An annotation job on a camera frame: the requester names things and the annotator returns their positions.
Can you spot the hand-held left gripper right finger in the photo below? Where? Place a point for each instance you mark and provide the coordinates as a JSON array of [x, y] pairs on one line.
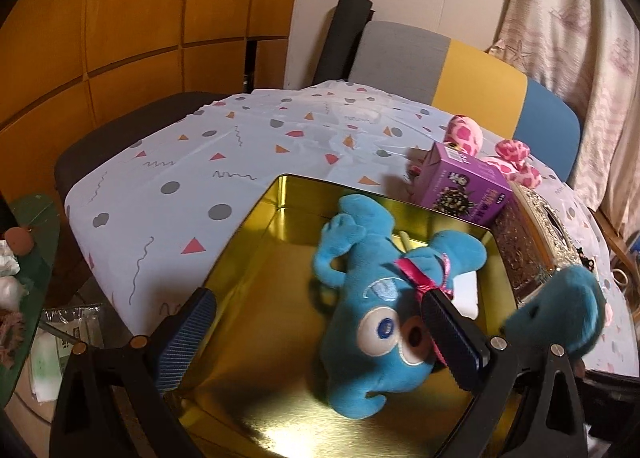
[[452, 338]]

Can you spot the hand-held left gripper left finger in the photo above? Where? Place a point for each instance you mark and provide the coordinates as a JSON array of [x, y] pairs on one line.
[[187, 333]]

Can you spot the large blue elephant plush toy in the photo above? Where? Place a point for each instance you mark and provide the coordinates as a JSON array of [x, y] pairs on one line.
[[360, 298]]

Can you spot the gold metal tin box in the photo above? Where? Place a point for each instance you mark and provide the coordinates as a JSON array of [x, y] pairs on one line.
[[280, 288]]

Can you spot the ornate metallic tissue box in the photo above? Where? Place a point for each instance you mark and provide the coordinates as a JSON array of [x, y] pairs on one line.
[[525, 243]]

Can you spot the clear plastic bag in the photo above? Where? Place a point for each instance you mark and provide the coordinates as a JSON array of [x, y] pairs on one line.
[[65, 325]]

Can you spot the purple cardboard box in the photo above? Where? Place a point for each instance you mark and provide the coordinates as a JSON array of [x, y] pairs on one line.
[[470, 177]]

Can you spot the green side table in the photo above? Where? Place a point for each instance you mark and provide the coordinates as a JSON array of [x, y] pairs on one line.
[[37, 223]]

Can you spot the brown round object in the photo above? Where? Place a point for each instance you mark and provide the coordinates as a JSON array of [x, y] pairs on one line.
[[17, 239]]

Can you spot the crumpled white tissue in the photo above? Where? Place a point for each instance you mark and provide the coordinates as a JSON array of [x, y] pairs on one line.
[[7, 260]]

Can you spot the pink spotted plush toy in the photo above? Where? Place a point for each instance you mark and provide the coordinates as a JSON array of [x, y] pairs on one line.
[[462, 132]]

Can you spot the grey yellow blue chair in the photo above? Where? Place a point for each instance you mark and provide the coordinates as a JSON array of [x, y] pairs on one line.
[[480, 72]]

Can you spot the black rolled mat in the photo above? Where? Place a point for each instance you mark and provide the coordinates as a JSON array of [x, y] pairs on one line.
[[342, 37]]

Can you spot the patterned cream curtain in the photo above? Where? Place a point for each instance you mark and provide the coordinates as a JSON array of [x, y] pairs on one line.
[[575, 37]]

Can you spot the wooden wardrobe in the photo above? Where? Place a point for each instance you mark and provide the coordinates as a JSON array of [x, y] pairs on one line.
[[125, 12]]

